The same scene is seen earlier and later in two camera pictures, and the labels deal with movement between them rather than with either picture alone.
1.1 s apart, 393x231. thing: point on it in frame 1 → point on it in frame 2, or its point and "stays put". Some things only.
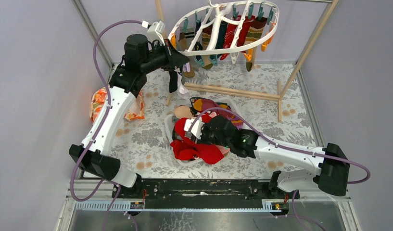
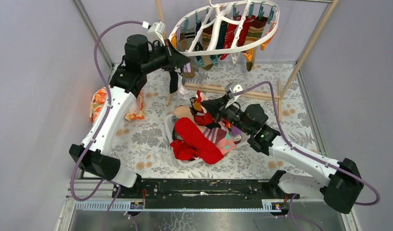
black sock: [173, 82] stays put
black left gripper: [171, 57] stays put
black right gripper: [202, 132] → [217, 107]
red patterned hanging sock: [230, 32] stays put
